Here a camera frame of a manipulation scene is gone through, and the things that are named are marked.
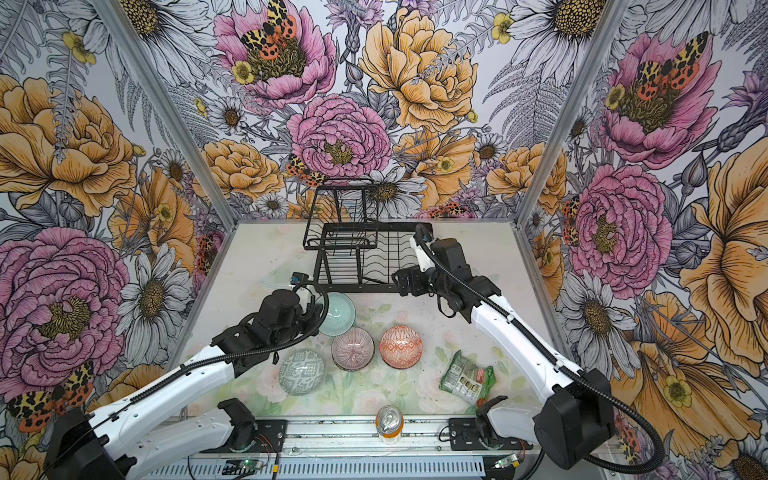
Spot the orange lidded jar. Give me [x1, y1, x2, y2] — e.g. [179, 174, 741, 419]
[375, 405, 404, 443]

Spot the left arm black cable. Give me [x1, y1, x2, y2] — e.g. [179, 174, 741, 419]
[125, 281, 331, 406]

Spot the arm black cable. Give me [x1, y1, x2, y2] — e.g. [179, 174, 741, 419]
[413, 223, 666, 475]
[125, 281, 331, 406]

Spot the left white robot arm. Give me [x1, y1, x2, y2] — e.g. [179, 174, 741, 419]
[43, 273, 330, 479]

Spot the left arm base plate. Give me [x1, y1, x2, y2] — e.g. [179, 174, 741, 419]
[202, 418, 288, 454]

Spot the mint green bowl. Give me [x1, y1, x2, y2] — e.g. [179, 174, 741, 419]
[319, 292, 356, 337]

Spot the green circuit board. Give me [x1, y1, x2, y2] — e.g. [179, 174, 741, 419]
[221, 459, 267, 479]

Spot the orange patterned bowl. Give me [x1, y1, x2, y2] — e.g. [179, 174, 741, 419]
[379, 325, 423, 370]

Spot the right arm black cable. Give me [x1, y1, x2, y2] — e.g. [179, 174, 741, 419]
[413, 223, 666, 475]

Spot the pink striped bowl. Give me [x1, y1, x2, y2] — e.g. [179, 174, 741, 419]
[331, 327, 375, 372]

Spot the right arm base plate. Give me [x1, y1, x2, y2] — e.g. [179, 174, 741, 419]
[448, 417, 533, 451]

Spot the black wire dish rack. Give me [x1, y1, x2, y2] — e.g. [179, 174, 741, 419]
[303, 181, 418, 293]

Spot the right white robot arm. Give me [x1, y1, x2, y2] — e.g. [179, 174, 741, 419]
[392, 224, 616, 470]

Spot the aluminium front rail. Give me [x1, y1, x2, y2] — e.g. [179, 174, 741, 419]
[101, 413, 631, 480]

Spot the green snack packet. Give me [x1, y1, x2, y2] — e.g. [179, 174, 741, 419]
[439, 350, 496, 408]

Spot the grey green patterned bowl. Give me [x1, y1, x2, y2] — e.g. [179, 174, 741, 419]
[278, 350, 325, 396]

